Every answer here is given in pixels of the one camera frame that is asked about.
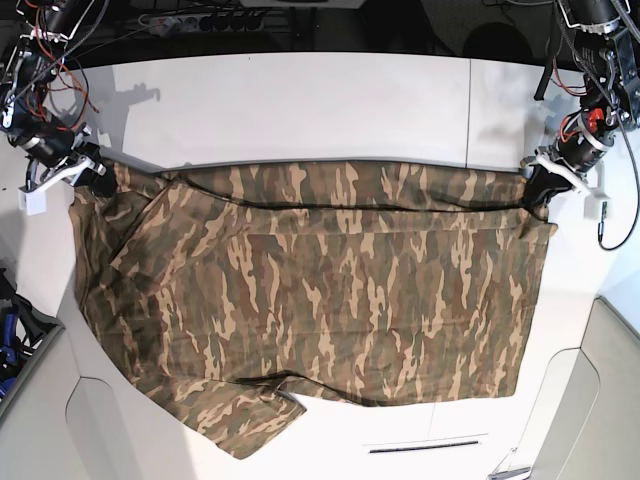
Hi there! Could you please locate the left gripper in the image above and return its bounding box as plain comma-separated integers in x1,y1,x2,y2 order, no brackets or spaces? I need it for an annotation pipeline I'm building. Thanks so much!
521,109,610,210

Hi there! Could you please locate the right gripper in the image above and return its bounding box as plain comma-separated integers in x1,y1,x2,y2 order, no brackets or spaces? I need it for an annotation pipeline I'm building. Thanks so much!
9,129,117,198

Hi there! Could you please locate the camouflage T-shirt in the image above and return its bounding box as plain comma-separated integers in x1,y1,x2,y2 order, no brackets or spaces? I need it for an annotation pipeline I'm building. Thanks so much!
69,162,555,459

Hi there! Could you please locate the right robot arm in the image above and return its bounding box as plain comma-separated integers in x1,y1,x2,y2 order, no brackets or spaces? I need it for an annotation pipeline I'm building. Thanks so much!
1,1,117,198

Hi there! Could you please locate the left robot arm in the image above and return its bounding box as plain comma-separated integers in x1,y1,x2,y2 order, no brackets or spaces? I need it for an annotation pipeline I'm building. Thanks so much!
523,1,639,208

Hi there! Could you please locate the metal clip at edge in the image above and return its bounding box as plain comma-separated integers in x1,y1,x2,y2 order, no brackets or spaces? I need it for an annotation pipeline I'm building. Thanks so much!
486,447,532,480

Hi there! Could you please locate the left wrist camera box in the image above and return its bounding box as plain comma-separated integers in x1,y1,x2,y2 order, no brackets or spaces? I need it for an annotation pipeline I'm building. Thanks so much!
584,191,610,222

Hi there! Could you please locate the camera cable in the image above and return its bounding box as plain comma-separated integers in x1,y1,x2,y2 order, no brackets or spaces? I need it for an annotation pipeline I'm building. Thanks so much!
597,124,640,251

